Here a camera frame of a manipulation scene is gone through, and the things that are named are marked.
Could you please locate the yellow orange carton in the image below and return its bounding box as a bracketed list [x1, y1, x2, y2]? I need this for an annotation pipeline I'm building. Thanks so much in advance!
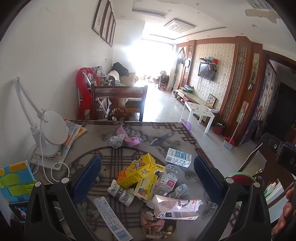
[117, 153, 166, 189]

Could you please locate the low television cabinet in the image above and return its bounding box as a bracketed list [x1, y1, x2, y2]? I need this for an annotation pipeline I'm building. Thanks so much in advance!
[173, 89, 219, 109]

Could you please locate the green rimmed red stool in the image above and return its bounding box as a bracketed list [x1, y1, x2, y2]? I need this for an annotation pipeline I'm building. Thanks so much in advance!
[230, 172, 255, 186]

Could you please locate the purple plastic stool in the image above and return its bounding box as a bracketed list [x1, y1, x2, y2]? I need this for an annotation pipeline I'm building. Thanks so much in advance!
[180, 119, 193, 132]

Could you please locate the white metal rack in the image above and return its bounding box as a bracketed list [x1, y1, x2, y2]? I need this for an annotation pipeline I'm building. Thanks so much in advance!
[77, 66, 111, 120]

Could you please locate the wall shelf with items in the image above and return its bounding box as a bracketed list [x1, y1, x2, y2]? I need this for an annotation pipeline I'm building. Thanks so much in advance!
[199, 57, 220, 66]

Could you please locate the red dustpan with handle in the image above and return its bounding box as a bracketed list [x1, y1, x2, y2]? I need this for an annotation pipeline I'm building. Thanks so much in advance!
[223, 113, 243, 148]

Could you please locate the person's right hand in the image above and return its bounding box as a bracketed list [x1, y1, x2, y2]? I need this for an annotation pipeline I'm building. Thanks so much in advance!
[272, 185, 296, 235]

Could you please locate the square ceiling lamp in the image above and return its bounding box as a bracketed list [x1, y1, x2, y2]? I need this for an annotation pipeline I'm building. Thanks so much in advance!
[165, 20, 195, 33]

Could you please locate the dark wooden chair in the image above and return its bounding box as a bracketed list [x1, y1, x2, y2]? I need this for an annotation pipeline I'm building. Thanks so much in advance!
[90, 85, 148, 122]

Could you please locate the crumpled red wrapper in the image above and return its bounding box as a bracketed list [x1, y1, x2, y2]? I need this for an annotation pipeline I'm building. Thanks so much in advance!
[140, 211, 177, 240]

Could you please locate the crumpled blue grey wrapper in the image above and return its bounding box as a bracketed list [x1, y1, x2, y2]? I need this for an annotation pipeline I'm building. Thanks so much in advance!
[174, 184, 190, 198]

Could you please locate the white desk lamp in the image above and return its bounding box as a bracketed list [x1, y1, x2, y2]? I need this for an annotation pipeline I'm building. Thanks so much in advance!
[13, 77, 70, 158]

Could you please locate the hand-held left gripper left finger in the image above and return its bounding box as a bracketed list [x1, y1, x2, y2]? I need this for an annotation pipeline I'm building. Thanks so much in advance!
[24, 155, 102, 241]

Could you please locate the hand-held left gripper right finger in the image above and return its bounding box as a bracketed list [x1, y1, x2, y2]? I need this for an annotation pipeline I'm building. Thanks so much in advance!
[193, 155, 273, 241]

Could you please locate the long white blue box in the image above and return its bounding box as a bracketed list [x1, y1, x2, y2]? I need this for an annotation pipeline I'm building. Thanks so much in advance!
[93, 197, 134, 241]

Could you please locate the blue white carton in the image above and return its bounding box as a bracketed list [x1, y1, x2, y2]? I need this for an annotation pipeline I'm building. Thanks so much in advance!
[165, 148, 192, 168]

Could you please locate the pink white carton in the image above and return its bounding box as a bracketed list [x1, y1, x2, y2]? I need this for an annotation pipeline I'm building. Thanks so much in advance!
[153, 194, 204, 220]

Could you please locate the grey paper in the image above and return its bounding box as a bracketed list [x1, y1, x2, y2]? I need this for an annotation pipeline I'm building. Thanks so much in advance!
[107, 135, 125, 149]

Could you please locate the wooden armchair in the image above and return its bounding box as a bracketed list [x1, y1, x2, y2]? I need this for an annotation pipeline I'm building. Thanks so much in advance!
[158, 75, 169, 91]

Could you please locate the red bucket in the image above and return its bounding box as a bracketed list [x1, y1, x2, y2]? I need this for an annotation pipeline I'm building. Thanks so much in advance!
[213, 123, 225, 135]

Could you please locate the white coffee table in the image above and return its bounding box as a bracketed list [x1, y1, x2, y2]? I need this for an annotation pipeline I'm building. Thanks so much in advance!
[180, 101, 219, 133]

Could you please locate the pink plastic bag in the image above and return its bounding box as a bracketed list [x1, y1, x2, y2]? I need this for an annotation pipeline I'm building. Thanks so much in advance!
[116, 123, 142, 147]

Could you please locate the black bag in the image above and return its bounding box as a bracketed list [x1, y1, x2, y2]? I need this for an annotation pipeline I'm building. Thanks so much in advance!
[112, 62, 130, 77]

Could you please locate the framed wall picture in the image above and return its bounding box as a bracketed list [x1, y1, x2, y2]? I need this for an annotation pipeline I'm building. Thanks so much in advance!
[92, 0, 109, 35]
[110, 20, 116, 47]
[100, 1, 113, 41]
[106, 11, 115, 45]

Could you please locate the stack of children's books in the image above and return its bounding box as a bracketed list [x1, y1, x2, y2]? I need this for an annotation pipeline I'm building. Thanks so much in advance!
[30, 119, 88, 169]

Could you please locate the blue yellow plastic toy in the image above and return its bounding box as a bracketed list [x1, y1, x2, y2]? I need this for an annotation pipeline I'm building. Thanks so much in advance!
[0, 161, 36, 204]

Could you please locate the red plastic bag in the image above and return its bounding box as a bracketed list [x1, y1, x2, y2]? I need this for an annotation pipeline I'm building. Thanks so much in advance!
[76, 67, 100, 120]

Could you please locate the crumpled printed paper cup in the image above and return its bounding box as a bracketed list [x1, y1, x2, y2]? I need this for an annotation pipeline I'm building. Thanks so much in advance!
[107, 179, 135, 207]

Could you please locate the white charger with cable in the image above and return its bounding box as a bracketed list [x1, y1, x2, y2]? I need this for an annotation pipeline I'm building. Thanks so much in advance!
[50, 161, 70, 186]

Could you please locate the clear plastic bottle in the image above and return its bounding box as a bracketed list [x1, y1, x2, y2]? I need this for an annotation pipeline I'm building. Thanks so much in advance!
[153, 164, 180, 197]

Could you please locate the wall mounted television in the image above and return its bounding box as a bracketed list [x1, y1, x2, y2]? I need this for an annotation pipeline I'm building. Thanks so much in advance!
[198, 62, 215, 81]

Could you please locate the cartoon printed board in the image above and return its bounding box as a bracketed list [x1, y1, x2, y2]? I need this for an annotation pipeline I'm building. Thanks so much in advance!
[238, 62, 278, 145]

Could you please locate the yellow white bear print box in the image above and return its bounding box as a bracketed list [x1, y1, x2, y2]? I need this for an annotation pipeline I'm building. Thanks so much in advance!
[134, 173, 159, 201]

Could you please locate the hanging scroll painting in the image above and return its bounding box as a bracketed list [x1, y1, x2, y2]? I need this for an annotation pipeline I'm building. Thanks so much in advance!
[248, 53, 260, 90]

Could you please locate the white plastic bottle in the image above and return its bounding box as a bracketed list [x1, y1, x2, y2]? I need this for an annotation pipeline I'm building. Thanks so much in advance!
[265, 182, 277, 197]

